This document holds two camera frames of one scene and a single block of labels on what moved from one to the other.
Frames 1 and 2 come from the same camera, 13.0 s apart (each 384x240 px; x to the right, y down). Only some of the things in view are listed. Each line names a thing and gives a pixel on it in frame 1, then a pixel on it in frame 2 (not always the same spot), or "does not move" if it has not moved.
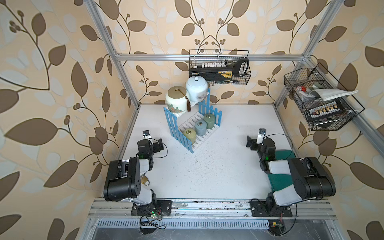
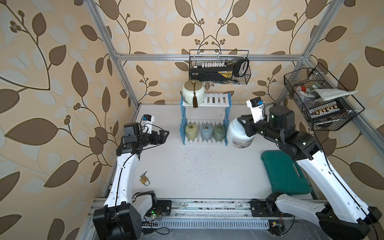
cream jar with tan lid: x=176 y=100 to x=193 y=92
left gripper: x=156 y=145 to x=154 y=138
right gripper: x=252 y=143 to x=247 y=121
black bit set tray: x=328 y=109 does not move
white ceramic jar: x=197 y=87 to x=236 y=135
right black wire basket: x=324 y=101 does not move
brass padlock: x=144 y=179 does not move
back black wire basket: x=221 y=67 does not move
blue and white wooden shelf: x=191 y=128 to x=219 y=100
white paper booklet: x=329 y=94 does not move
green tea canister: x=210 y=119 to x=219 y=132
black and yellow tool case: x=222 y=74 does not move
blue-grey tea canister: x=200 y=127 to x=206 y=132
